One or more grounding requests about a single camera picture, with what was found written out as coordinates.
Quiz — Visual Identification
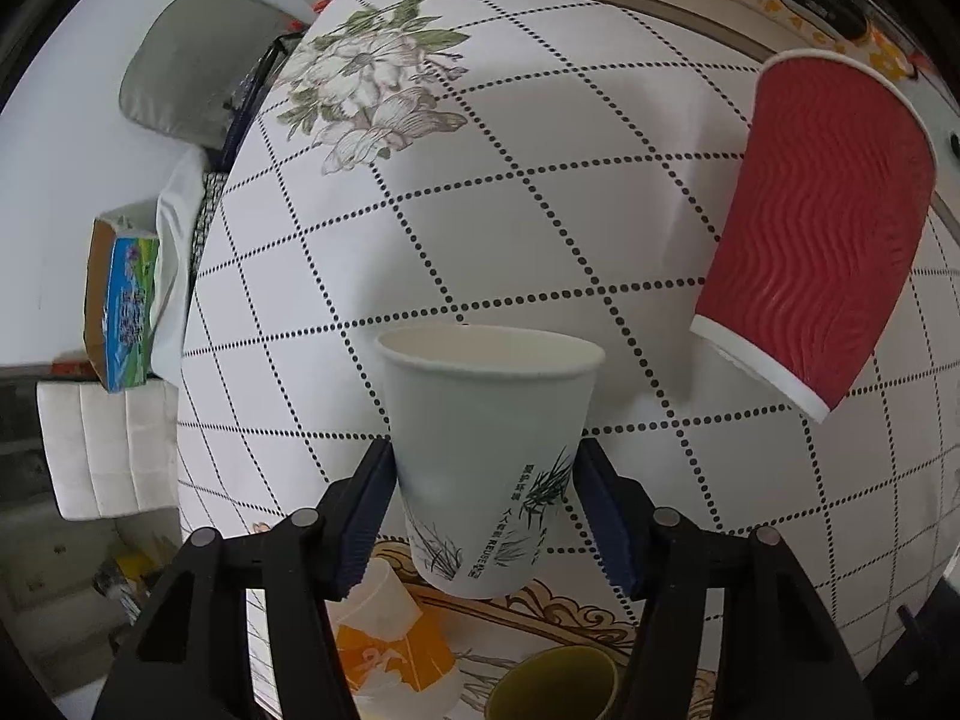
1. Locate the white padded chair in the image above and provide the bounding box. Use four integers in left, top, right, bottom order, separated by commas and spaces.
36, 380, 178, 522

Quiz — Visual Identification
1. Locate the grey cushioned chair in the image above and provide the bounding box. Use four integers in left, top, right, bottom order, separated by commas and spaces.
119, 0, 293, 149

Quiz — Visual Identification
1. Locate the white cloth under box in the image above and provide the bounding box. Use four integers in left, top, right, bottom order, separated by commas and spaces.
149, 146, 206, 387

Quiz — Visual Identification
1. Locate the red corrugated paper cup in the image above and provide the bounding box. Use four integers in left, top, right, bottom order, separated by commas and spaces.
690, 49, 937, 422

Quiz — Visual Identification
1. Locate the white orange plastic cup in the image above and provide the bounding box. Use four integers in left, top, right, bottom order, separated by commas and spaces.
327, 557, 464, 720

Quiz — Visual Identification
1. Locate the cardboard box with blue print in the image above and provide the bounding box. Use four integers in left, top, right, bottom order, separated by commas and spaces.
83, 200, 160, 394

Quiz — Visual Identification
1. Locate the floral diamond pattern tablecloth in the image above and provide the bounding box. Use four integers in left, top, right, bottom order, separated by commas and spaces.
178, 0, 958, 673

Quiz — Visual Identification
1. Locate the white bamboo print paper cup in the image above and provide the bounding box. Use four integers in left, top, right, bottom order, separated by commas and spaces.
376, 325, 605, 600

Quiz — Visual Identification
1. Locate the dark teal cup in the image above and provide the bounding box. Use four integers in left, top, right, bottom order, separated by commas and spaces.
485, 645, 620, 720

